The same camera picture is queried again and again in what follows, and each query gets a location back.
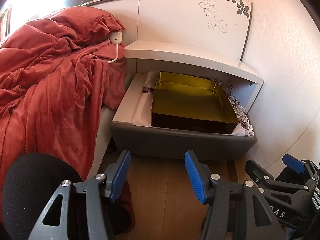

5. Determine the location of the white nightstand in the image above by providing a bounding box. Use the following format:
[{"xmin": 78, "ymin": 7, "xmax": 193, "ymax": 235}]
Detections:
[{"xmin": 124, "ymin": 40, "xmax": 264, "ymax": 113}]

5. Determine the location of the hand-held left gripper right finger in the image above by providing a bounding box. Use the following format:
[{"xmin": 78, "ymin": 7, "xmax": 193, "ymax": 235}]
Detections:
[{"xmin": 184, "ymin": 150, "xmax": 288, "ymax": 240}]

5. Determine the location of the black tin box gold inside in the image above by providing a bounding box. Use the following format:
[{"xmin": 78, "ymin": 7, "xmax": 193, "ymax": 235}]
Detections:
[{"xmin": 151, "ymin": 71, "xmax": 239, "ymax": 135}]

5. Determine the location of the red fleece blanket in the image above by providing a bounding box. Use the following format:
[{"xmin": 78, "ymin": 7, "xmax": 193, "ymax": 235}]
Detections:
[{"xmin": 0, "ymin": 20, "xmax": 128, "ymax": 188}]

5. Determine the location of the red ruffled pillow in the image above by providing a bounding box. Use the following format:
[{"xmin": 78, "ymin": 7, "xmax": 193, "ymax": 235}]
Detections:
[{"xmin": 51, "ymin": 6, "xmax": 126, "ymax": 46}]

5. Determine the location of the white power adapter with cord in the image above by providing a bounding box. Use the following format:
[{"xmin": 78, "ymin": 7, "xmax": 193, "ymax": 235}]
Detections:
[{"xmin": 107, "ymin": 29, "xmax": 124, "ymax": 64}]

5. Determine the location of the grey nightstand drawer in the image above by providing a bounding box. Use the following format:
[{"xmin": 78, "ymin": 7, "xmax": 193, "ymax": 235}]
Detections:
[{"xmin": 110, "ymin": 72, "xmax": 258, "ymax": 161}]

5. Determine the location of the white floral print headboard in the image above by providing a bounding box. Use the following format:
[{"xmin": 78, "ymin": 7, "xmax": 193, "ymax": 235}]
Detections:
[{"xmin": 7, "ymin": 0, "xmax": 253, "ymax": 62}]

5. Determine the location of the dark red slipper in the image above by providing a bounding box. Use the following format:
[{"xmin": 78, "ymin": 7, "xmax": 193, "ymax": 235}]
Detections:
[{"xmin": 110, "ymin": 180, "xmax": 137, "ymax": 235}]

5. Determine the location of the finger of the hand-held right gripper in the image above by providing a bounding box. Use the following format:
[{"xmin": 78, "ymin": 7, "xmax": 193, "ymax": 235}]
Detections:
[
  {"xmin": 283, "ymin": 153, "xmax": 320, "ymax": 188},
  {"xmin": 245, "ymin": 159, "xmax": 276, "ymax": 188}
]

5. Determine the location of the white bed frame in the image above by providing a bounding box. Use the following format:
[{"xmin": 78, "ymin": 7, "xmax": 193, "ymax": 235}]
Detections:
[{"xmin": 91, "ymin": 105, "xmax": 118, "ymax": 165}]

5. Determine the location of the white floral cloth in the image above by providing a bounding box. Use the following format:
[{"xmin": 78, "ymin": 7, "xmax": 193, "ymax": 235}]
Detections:
[{"xmin": 132, "ymin": 70, "xmax": 255, "ymax": 137}]

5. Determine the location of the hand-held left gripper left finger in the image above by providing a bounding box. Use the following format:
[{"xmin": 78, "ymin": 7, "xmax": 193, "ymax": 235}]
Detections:
[{"xmin": 27, "ymin": 150, "xmax": 132, "ymax": 240}]

